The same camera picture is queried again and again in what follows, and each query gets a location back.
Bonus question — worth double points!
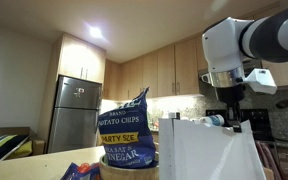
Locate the stainless steel refrigerator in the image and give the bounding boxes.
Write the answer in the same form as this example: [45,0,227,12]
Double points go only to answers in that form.
[47,75,102,153]

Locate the wooden upper cabinets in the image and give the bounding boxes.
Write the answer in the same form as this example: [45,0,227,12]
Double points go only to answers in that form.
[37,31,288,102]

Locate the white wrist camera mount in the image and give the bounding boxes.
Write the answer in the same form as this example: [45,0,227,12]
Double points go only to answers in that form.
[243,68,277,94]

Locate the wooden bowl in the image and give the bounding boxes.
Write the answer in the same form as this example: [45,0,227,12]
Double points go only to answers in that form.
[99,154,159,180]

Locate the striped hanging towel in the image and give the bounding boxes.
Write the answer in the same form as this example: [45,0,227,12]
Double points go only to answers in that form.
[255,141,287,180]

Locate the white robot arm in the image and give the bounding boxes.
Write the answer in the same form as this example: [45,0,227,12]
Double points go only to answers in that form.
[202,8,288,132]

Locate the red blue snack packet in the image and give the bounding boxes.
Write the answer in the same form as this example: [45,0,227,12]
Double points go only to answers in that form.
[60,163,101,180]

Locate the white bottle on counter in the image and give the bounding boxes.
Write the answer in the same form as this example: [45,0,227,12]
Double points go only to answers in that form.
[199,114,225,126]

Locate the blue potato chips bag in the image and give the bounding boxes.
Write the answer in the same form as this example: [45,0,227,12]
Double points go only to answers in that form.
[98,88,156,169]

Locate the striped cushion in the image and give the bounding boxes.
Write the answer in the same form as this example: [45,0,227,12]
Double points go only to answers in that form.
[0,135,29,160]

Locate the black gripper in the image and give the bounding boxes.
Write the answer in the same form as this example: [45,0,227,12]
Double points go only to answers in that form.
[215,84,245,128]

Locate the black stove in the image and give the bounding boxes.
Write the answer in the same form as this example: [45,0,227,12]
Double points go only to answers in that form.
[205,108,277,143]

